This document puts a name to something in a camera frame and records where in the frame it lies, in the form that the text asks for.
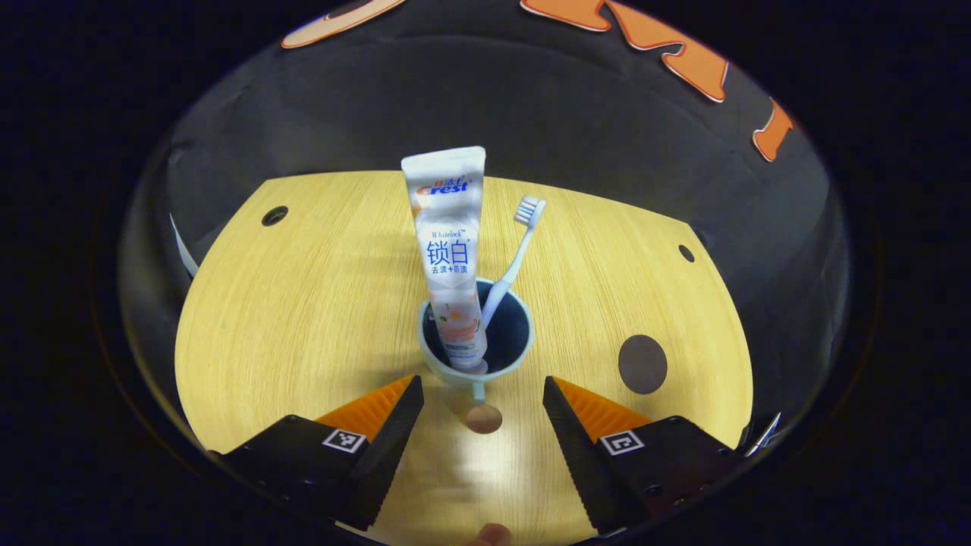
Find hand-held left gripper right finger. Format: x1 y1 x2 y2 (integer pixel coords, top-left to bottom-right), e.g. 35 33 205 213
542 375 743 536

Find white-edged panel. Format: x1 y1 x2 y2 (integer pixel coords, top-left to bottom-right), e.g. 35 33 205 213
740 412 783 457

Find light blue cup wooden handle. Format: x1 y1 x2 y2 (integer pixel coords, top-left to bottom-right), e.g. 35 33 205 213
419 277 536 435

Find white toothbrush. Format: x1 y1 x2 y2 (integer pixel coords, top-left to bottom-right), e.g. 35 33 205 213
479 195 547 331

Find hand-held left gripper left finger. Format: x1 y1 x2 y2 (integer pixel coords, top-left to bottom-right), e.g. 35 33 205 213
220 375 425 531

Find wooden desktop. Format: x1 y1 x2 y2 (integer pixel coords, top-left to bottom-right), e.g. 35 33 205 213
174 171 754 546

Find white toothpaste tube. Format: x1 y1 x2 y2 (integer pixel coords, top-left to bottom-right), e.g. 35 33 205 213
401 146 487 374

